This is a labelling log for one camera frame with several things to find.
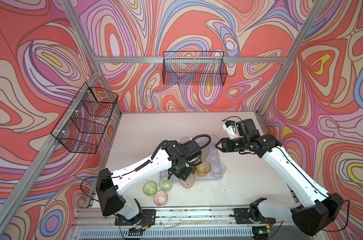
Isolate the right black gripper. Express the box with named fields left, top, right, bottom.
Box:
left=215, top=136, right=249, bottom=153

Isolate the small clear glass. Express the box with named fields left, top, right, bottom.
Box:
left=207, top=152, right=220, bottom=163

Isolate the pale green glass front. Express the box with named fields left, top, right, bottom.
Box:
left=201, top=145, right=210, bottom=161

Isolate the yellow glass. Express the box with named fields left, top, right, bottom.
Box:
left=196, top=160, right=211, bottom=177

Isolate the peach pink glass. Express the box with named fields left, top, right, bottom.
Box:
left=180, top=174, right=195, bottom=189

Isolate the light green glass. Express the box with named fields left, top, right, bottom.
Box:
left=159, top=178, right=173, bottom=192

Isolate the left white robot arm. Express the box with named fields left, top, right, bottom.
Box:
left=95, top=140, right=202, bottom=220

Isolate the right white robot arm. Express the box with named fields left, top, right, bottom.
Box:
left=216, top=118, right=345, bottom=236

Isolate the lavender plastic tray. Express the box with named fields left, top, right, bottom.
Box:
left=159, top=144, right=219, bottom=181

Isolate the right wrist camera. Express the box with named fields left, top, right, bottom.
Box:
left=223, top=121, right=239, bottom=140

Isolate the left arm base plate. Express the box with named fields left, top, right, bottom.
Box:
left=114, top=209, right=156, bottom=227

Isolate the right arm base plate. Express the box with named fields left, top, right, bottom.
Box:
left=231, top=208, right=276, bottom=225

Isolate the black wire basket back wall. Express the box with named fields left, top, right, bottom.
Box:
left=162, top=50, right=228, bottom=86

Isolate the black wire basket wall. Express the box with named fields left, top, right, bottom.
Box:
left=162, top=50, right=228, bottom=86
left=51, top=83, right=118, bottom=154

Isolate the black wire basket left wall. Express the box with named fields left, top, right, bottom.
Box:
left=51, top=83, right=118, bottom=154

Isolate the aluminium front rail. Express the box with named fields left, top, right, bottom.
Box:
left=71, top=205, right=297, bottom=228

